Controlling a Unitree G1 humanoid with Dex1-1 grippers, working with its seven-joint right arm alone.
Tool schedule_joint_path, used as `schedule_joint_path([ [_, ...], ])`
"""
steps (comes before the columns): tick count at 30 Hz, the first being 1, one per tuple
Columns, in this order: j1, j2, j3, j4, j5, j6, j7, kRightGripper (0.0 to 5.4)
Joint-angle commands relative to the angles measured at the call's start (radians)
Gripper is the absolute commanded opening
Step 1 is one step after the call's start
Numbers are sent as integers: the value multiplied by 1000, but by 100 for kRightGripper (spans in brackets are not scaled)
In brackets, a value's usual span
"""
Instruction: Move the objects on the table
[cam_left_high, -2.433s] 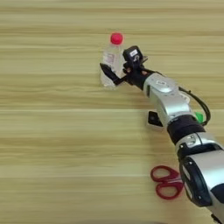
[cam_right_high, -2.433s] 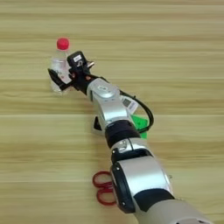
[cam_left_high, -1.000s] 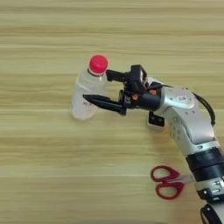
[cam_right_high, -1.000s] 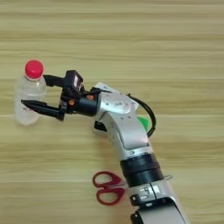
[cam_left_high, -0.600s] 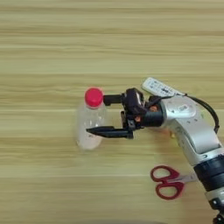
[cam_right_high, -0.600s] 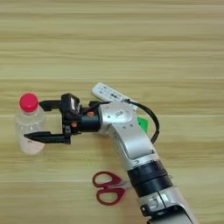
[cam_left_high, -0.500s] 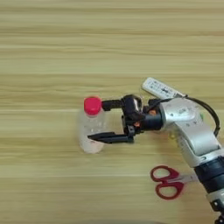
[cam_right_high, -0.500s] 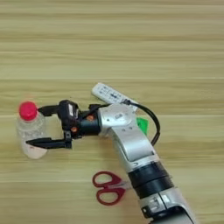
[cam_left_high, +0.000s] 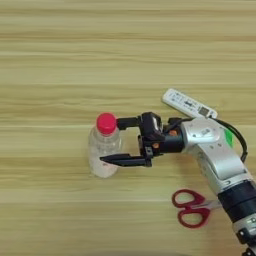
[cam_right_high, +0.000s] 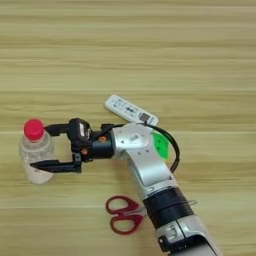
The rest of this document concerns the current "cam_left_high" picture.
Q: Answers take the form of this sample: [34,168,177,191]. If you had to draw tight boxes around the white remote control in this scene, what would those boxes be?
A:
[161,88,219,120]

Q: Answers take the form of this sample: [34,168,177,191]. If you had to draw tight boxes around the small black box white label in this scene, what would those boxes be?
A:
[139,111,165,140]

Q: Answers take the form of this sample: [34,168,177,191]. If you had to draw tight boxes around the red handled scissors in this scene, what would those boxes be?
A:
[171,188,223,229]

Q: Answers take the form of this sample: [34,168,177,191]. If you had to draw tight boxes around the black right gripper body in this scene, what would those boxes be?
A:
[137,116,187,168]

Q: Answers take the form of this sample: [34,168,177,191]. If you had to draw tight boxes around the clear water bottle red cap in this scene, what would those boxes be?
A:
[87,112,123,179]

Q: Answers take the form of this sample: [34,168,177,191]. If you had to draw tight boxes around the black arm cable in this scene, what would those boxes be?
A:
[167,116,250,164]

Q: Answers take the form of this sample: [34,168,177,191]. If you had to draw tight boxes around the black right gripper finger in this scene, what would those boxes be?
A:
[99,152,153,168]
[116,116,143,131]

